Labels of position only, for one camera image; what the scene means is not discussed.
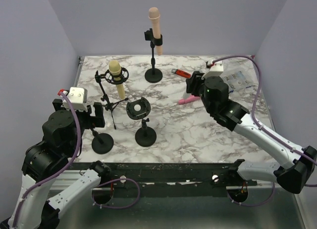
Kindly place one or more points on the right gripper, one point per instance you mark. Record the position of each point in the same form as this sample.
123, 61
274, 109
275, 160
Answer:
194, 82

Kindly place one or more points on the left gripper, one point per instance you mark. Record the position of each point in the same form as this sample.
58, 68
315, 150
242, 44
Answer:
99, 118

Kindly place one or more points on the pink microphone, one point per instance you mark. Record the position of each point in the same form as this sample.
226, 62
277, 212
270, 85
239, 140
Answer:
190, 99

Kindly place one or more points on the black clip round-base stand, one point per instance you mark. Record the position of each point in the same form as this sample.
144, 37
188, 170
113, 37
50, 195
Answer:
102, 143

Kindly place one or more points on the black tripod shock-mount stand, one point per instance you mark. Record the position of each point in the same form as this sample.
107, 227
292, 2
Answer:
106, 83

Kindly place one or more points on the black shock-mount round-base stand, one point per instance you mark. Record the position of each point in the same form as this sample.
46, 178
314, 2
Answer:
139, 109

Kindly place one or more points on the beige microphone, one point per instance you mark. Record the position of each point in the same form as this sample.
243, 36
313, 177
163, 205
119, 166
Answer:
115, 70

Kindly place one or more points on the white grey-headed microphone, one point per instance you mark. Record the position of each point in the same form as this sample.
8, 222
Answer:
186, 95

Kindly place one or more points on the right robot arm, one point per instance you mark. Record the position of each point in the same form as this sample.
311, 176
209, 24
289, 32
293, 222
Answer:
293, 164

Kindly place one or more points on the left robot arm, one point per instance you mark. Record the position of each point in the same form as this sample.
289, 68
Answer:
46, 160

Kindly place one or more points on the tall black round-base stand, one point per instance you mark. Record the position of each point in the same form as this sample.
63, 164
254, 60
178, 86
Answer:
153, 75

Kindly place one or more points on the peach microphone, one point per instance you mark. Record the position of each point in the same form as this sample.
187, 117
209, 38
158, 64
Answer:
154, 16

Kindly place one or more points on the clear plastic parts box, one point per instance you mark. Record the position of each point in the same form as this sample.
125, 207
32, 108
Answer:
236, 75

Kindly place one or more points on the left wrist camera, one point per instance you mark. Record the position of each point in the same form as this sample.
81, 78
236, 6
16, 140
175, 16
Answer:
77, 96

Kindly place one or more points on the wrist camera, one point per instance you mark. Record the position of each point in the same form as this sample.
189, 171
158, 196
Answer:
77, 96
213, 69

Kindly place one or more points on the red handled adjustable wrench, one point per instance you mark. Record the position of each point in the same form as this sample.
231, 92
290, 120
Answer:
181, 73

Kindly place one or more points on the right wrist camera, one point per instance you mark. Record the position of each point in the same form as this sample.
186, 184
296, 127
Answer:
213, 69

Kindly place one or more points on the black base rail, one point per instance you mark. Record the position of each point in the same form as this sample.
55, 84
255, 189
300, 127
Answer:
161, 180

